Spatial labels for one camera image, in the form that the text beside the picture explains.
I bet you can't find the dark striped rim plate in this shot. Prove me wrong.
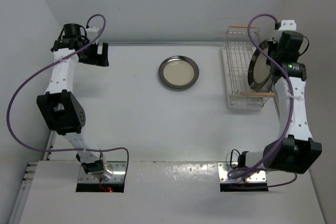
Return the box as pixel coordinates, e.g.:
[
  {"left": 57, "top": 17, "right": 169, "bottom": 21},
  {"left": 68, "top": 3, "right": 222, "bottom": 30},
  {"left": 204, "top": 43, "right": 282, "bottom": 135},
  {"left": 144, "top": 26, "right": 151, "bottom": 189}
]
[{"left": 247, "top": 49, "right": 272, "bottom": 92}]

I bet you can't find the grey rimmed beige plate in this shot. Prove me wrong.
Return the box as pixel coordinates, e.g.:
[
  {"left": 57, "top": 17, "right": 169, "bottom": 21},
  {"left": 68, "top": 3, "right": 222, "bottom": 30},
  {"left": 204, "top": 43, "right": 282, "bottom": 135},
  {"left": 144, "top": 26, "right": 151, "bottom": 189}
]
[{"left": 158, "top": 56, "right": 200, "bottom": 91}]

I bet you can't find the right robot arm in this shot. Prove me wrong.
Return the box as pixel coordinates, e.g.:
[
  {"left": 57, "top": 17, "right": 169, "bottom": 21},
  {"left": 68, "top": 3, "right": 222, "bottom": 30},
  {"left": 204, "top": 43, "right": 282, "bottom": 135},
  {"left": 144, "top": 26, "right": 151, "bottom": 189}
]
[{"left": 237, "top": 30, "right": 322, "bottom": 174}]

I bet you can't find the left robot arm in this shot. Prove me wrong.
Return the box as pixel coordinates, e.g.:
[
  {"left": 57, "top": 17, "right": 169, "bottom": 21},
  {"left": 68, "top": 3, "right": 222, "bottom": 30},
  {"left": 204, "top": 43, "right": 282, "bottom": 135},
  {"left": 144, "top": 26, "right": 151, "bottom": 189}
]
[{"left": 37, "top": 24, "right": 113, "bottom": 181}]

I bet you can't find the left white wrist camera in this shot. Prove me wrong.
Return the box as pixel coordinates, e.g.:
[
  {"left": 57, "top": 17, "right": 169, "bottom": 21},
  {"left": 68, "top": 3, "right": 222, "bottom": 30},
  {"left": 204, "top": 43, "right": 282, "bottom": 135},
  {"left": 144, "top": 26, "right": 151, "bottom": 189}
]
[{"left": 86, "top": 26, "right": 101, "bottom": 41}]

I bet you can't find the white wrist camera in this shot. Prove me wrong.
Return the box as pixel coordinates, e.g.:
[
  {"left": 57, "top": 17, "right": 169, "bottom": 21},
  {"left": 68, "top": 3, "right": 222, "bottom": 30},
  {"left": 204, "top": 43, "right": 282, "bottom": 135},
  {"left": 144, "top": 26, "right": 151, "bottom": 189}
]
[
  {"left": 273, "top": 20, "right": 297, "bottom": 40},
  {"left": 86, "top": 26, "right": 101, "bottom": 41}
]

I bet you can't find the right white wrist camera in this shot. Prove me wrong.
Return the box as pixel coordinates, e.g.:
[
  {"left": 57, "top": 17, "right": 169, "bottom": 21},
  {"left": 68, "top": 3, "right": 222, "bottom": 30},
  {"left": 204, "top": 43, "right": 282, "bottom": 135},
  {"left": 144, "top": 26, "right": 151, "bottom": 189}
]
[{"left": 273, "top": 20, "right": 297, "bottom": 40}]

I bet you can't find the white wire dish rack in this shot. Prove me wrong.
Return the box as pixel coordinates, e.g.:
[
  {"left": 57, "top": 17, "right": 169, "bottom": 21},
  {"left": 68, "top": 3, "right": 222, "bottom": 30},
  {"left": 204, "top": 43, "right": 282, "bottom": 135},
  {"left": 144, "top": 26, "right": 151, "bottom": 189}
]
[{"left": 222, "top": 25, "right": 274, "bottom": 111}]

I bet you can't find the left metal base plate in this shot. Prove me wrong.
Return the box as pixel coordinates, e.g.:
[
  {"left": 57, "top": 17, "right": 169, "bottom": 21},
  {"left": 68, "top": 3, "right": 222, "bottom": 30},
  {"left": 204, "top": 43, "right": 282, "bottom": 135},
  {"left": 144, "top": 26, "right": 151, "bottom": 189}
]
[{"left": 78, "top": 161, "right": 126, "bottom": 184}]

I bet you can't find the metal base plate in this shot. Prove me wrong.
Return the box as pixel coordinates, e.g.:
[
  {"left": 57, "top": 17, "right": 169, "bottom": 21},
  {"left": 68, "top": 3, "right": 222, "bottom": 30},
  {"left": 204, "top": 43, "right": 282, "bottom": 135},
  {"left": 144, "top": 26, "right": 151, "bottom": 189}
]
[
  {"left": 78, "top": 161, "right": 126, "bottom": 184},
  {"left": 217, "top": 162, "right": 267, "bottom": 185}
]

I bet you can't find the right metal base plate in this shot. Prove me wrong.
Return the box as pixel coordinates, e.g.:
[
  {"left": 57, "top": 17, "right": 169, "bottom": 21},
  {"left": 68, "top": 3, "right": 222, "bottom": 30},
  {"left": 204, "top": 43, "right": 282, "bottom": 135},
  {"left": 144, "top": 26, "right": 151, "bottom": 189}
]
[{"left": 217, "top": 162, "right": 267, "bottom": 185}]

